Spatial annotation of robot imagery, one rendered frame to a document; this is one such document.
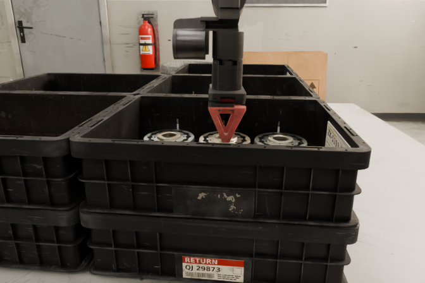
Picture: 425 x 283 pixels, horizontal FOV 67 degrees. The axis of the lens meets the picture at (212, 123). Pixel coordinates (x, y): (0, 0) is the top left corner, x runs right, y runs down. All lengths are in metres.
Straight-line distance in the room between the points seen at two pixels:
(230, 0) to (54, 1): 3.51
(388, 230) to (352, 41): 3.30
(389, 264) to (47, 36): 3.83
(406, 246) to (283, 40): 3.17
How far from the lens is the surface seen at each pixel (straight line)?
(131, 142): 0.44
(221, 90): 0.58
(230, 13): 0.57
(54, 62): 4.06
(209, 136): 0.65
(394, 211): 0.80
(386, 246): 0.69
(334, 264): 0.52
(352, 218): 0.49
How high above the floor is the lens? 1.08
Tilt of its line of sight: 17 degrees down
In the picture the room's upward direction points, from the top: straight up
